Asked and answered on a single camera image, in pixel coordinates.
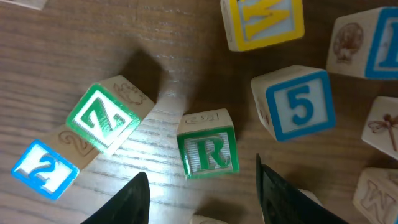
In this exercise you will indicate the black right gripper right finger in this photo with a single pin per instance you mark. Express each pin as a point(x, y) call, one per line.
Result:
point(282, 203)

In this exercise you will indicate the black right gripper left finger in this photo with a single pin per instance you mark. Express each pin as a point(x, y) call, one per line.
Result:
point(129, 206)

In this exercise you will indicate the green R block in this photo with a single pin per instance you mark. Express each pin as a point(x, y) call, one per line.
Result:
point(207, 144)

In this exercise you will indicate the blue 2 block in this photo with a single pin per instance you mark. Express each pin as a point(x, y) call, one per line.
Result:
point(51, 164)

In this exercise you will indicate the yellow W block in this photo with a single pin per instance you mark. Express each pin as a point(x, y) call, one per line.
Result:
point(376, 195)

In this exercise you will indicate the green Z block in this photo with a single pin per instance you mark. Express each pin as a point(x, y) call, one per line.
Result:
point(109, 112)

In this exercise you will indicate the blue 5 block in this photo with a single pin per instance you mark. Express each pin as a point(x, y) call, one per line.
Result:
point(294, 101)

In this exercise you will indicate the green L block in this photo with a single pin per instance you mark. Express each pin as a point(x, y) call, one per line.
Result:
point(380, 129)

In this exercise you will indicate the blue D block upper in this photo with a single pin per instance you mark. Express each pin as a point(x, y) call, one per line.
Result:
point(364, 45)

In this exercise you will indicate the yellow block upper right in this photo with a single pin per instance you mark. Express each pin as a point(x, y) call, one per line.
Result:
point(252, 24)

